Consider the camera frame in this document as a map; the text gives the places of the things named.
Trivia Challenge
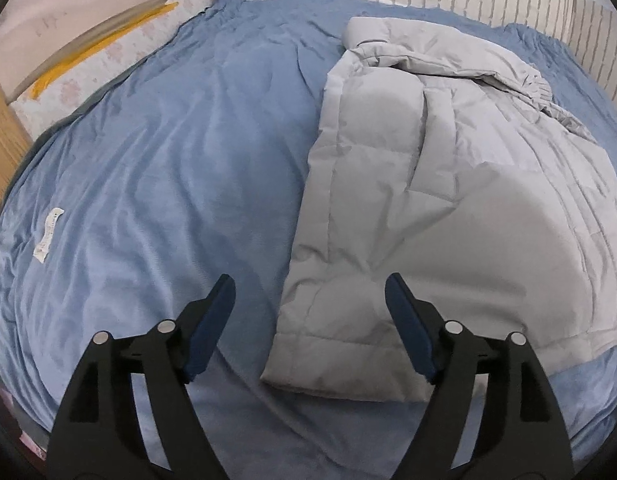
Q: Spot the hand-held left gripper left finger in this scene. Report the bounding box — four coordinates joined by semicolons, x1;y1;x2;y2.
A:
47;274;237;480

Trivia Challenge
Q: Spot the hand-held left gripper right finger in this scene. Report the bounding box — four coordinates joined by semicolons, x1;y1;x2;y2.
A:
385;272;577;480

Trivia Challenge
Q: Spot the grey puffer jacket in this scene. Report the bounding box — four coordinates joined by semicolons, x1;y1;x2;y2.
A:
260;16;617;404

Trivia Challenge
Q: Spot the blue blanket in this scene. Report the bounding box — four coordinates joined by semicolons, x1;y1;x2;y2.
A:
0;0;617;480

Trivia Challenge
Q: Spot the white blanket label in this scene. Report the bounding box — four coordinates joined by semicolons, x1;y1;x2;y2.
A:
32;206;65;265

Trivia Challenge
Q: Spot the floral bed sheet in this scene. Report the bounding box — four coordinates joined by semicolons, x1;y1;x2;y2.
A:
8;0;222;143

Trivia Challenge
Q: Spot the yellow strip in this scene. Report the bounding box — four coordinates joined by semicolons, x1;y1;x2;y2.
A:
31;2;179;102

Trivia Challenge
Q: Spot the wooden bed frame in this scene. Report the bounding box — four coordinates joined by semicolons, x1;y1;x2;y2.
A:
0;57;35;228

